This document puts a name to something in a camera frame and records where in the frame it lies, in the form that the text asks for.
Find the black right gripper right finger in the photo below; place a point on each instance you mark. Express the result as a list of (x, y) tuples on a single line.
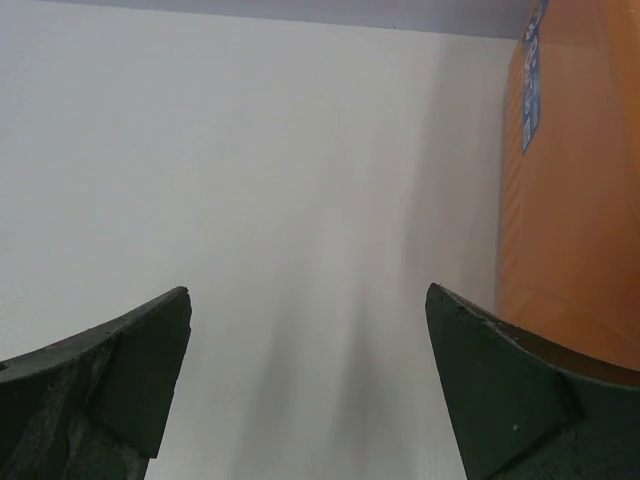
[(523, 407)]

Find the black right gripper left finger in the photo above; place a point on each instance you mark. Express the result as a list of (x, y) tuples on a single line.
[(95, 405)]

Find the orange plastic laundry basket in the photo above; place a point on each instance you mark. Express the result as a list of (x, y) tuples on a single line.
[(569, 238)]

